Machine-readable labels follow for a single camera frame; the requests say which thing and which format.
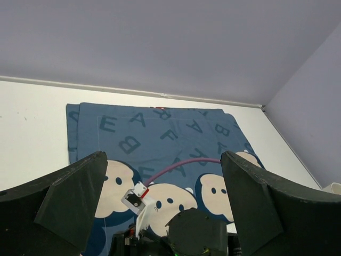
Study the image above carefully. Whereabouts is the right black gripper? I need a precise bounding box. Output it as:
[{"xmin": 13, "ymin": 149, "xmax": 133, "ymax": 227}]
[{"xmin": 109, "ymin": 208, "xmax": 241, "ymax": 255}]

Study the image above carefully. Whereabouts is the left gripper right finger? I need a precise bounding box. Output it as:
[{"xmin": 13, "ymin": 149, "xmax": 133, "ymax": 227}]
[{"xmin": 221, "ymin": 151, "xmax": 340, "ymax": 255}]

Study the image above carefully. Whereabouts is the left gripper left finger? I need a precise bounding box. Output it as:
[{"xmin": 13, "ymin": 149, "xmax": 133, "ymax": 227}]
[{"xmin": 1, "ymin": 151, "xmax": 108, "ymax": 255}]

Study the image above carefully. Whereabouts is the blue cartoon placemat cloth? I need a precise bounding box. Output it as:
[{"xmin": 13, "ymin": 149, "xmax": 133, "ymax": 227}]
[{"xmin": 66, "ymin": 103, "xmax": 262, "ymax": 255}]

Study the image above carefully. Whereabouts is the white mug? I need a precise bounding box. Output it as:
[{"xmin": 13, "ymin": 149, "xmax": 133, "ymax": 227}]
[{"xmin": 323, "ymin": 182, "xmax": 341, "ymax": 195}]

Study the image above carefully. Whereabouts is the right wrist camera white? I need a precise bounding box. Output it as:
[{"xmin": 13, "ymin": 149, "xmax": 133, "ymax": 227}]
[{"xmin": 121, "ymin": 182, "xmax": 156, "ymax": 239}]

